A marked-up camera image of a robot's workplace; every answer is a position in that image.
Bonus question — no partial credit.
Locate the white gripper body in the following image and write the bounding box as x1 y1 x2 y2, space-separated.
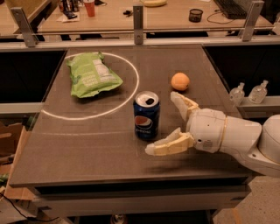
186 108 227 153

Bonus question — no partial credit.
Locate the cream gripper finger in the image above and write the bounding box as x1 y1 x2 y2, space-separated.
145 128 195 156
170 91 200 122

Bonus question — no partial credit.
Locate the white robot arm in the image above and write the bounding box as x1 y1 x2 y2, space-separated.
145 92 280 178

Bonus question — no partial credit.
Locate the blue pepsi can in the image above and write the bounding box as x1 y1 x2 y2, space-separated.
133 91 160 140

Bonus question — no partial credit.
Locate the orange fruit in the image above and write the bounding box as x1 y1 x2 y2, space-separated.
171 73 190 91

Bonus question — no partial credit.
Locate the clear glass bottle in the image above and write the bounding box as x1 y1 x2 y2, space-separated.
229 82 245 106
248 80 269 104

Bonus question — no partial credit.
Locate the black mesh cup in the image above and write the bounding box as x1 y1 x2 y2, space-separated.
189 9 203 23

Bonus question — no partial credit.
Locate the green chip bag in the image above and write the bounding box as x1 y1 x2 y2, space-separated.
66 52 123 99

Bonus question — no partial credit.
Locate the yellow banana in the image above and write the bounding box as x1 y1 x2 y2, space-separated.
140 0 167 7

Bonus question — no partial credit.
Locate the black keyboard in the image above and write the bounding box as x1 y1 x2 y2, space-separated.
213 0 247 19

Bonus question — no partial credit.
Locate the red plastic cup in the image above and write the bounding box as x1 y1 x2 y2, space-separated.
83 0 95 18

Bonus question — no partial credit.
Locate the right metal bracket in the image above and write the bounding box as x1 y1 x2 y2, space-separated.
238 0 264 42

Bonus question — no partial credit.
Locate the metal bracket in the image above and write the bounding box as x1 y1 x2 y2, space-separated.
10 7 39 47
238 0 264 42
133 4 144 45

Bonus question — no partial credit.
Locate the black cable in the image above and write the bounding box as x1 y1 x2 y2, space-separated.
206 9 235 25

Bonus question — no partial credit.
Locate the middle metal bracket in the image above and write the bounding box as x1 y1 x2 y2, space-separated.
133 4 144 45

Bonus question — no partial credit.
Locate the left metal bracket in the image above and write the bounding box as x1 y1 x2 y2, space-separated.
10 7 39 47

